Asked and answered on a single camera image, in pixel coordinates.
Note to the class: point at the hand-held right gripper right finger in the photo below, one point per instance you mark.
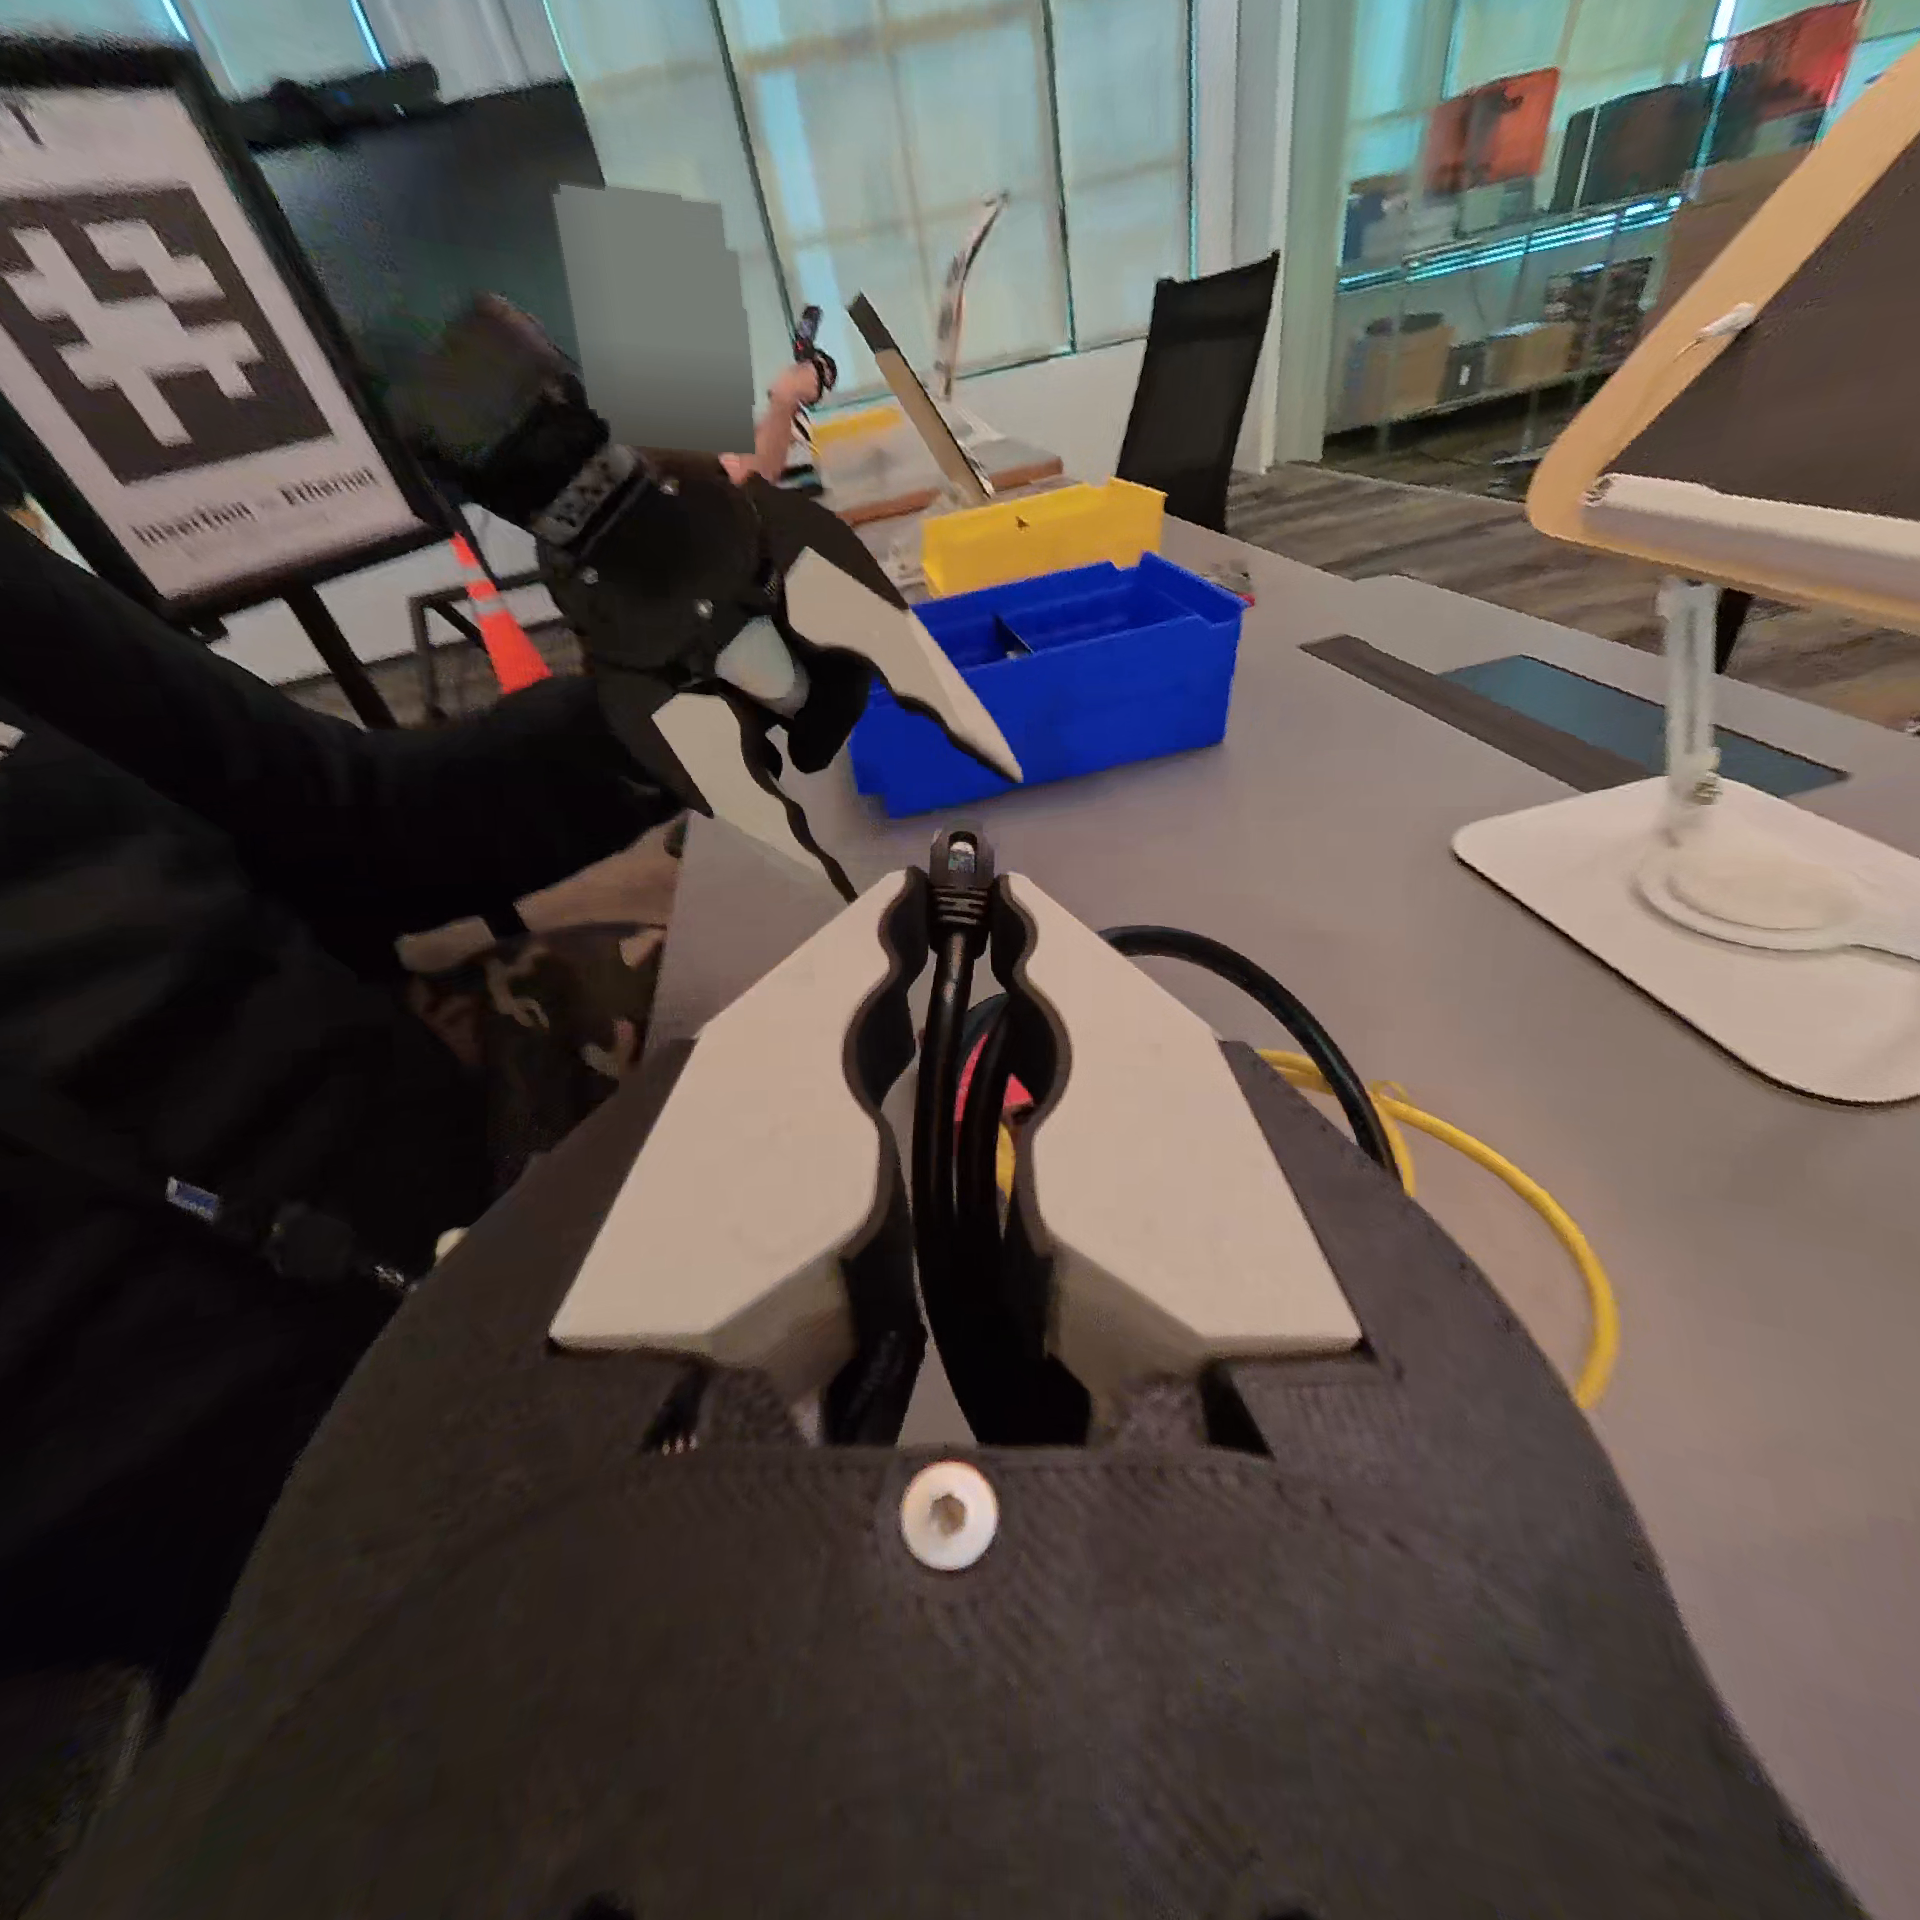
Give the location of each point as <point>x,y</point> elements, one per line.
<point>1186,1186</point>

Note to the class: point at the person's camouflage pants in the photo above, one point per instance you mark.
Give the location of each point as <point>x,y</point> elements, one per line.
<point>571,990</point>

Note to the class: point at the orange traffic cone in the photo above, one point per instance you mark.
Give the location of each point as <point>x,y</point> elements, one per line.
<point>507,647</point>

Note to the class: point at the storage shelf rack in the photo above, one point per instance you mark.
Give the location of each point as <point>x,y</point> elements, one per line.
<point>1502,300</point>

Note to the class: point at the framed sign on easel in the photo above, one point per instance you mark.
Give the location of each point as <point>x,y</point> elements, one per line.
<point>151,333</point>

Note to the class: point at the large black screen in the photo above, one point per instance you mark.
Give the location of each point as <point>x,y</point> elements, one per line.
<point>436,210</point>

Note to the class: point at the person's black jacket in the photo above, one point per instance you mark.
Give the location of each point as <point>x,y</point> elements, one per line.
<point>151,1050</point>

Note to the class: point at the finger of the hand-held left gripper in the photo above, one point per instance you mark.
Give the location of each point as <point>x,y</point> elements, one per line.
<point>693,742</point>
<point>884,638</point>

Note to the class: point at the blue plastic bin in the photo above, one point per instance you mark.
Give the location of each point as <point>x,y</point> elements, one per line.
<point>1050,708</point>

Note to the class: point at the black office chair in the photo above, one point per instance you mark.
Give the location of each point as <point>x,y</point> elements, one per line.
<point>1201,390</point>

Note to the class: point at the tilted board on stand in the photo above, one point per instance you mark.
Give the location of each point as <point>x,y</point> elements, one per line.
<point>916,400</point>

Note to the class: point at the yellow plastic bin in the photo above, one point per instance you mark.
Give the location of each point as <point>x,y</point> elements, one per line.
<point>1034,549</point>

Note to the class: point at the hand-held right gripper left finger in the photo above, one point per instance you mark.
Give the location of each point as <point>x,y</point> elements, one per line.
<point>721,1171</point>

